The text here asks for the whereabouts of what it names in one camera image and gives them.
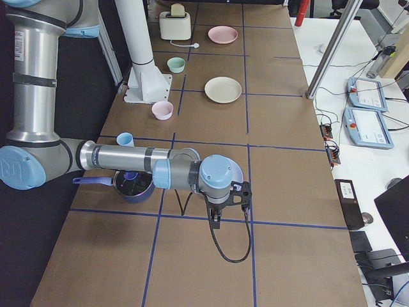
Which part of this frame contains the cream plate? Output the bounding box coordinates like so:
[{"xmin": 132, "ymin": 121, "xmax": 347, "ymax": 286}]
[{"xmin": 204, "ymin": 77, "xmax": 242, "ymax": 104}]

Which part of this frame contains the black box with label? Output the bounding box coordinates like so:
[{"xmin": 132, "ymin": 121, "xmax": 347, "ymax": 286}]
[{"xmin": 334, "ymin": 179, "xmax": 364, "ymax": 230}]

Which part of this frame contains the metal water bottle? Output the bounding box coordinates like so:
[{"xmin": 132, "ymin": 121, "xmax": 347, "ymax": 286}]
[{"xmin": 366, "ymin": 51, "xmax": 392, "ymax": 79}]

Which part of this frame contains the green bowl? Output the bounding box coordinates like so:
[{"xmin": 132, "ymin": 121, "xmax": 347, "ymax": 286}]
[{"xmin": 167, "ymin": 57, "xmax": 185, "ymax": 74}]

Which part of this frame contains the red cylinder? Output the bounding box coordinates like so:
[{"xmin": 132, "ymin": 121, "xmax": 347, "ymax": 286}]
[{"xmin": 295, "ymin": 0, "xmax": 311, "ymax": 27}]

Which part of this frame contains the far teach pendant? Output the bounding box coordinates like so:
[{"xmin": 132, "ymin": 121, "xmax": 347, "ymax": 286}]
[{"xmin": 346, "ymin": 77, "xmax": 388, "ymax": 113}]

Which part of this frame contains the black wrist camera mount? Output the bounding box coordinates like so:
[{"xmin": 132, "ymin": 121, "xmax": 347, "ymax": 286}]
[{"xmin": 230, "ymin": 181, "xmax": 252, "ymax": 212}]

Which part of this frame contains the light blue plate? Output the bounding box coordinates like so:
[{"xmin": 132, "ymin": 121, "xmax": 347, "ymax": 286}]
[{"xmin": 230, "ymin": 160, "xmax": 243, "ymax": 183}]

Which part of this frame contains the dark blue saucepan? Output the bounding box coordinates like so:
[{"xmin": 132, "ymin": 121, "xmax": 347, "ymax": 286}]
[{"xmin": 72, "ymin": 170, "xmax": 155, "ymax": 203}]

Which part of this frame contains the cream toaster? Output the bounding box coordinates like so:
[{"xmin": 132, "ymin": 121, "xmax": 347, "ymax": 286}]
[{"xmin": 159, "ymin": 12, "xmax": 192, "ymax": 40}]

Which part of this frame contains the aluminium frame post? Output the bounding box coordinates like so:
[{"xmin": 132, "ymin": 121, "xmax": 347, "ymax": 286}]
[{"xmin": 305, "ymin": 0, "xmax": 363, "ymax": 100}]

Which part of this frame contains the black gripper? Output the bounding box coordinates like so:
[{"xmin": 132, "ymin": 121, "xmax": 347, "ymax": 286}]
[{"xmin": 204, "ymin": 196, "xmax": 229, "ymax": 229}]

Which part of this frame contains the teach pendant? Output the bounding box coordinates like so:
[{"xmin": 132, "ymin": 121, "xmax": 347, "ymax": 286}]
[
  {"xmin": 346, "ymin": 77, "xmax": 388, "ymax": 113},
  {"xmin": 343, "ymin": 107, "xmax": 394, "ymax": 150}
]

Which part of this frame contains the pink bowl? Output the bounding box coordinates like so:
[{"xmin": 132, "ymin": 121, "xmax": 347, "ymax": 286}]
[{"xmin": 151, "ymin": 101, "xmax": 174, "ymax": 120}]

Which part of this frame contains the light blue cup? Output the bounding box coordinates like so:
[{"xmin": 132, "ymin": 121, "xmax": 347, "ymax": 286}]
[{"xmin": 116, "ymin": 132, "xmax": 134, "ymax": 147}]

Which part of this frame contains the white toaster cable with plug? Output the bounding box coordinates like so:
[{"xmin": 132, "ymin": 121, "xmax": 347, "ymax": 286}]
[{"xmin": 169, "ymin": 39, "xmax": 201, "ymax": 49}]

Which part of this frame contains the orange black electronics board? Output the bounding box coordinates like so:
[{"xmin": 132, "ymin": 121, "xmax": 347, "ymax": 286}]
[{"xmin": 320, "ymin": 123, "xmax": 333, "ymax": 140}]

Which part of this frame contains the bread slice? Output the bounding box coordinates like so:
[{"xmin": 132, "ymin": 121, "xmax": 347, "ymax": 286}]
[{"xmin": 170, "ymin": 3, "xmax": 186, "ymax": 18}]

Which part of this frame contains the pink plate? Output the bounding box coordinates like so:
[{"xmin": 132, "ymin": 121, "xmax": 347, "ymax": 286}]
[{"xmin": 208, "ymin": 26, "xmax": 238, "ymax": 45}]

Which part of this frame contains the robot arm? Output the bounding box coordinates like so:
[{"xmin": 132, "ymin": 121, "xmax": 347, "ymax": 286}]
[{"xmin": 1, "ymin": 1, "xmax": 236, "ymax": 220}]

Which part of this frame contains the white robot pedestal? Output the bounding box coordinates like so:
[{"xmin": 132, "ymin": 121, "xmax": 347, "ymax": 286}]
[{"xmin": 115, "ymin": 0, "xmax": 172, "ymax": 104}]

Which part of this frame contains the near teach pendant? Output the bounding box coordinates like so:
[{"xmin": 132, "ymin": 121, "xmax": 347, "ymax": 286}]
[{"xmin": 343, "ymin": 107, "xmax": 394, "ymax": 150}]

